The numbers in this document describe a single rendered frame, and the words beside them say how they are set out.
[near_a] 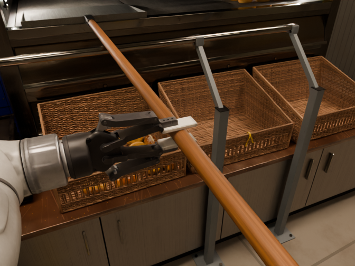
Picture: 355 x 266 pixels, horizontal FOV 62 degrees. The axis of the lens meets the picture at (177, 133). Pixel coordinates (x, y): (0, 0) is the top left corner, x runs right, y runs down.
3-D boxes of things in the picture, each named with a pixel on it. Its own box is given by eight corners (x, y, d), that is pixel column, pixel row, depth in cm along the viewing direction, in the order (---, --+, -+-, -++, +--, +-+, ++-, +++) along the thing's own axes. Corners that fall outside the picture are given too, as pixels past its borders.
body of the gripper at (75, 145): (57, 125, 50) (112, 115, 53) (67, 165, 55) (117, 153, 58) (62, 149, 44) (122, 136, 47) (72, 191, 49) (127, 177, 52)
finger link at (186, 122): (156, 126, 55) (156, 123, 55) (190, 119, 58) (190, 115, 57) (162, 134, 53) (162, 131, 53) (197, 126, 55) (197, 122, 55)
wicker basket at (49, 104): (48, 150, 153) (34, 102, 139) (151, 126, 173) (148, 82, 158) (59, 216, 116) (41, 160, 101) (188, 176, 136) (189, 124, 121)
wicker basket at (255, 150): (157, 125, 175) (155, 81, 160) (240, 108, 193) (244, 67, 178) (192, 176, 137) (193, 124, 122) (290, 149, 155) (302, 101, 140)
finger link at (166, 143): (162, 147, 55) (162, 151, 55) (196, 140, 57) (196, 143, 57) (157, 139, 57) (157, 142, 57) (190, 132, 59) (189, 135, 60)
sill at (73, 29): (9, 36, 129) (7, 27, 127) (323, 7, 189) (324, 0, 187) (9, 40, 124) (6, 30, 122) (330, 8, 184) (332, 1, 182)
